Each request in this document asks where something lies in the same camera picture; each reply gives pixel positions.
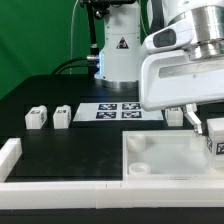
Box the white U-shaped obstacle fence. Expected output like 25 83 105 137
0 138 224 209

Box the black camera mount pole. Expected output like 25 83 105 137
78 0 136 55

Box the black cable bundle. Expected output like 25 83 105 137
49 54 100 76

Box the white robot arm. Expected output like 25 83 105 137
95 0 224 134

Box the white sheet with fiducial markers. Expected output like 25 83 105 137
74 102 163 122

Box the white cable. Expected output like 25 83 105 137
69 0 81 76

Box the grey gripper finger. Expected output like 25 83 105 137
182 103 203 135

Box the white square tabletop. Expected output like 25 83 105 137
122 130 224 181

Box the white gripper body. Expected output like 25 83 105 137
139 19 224 111

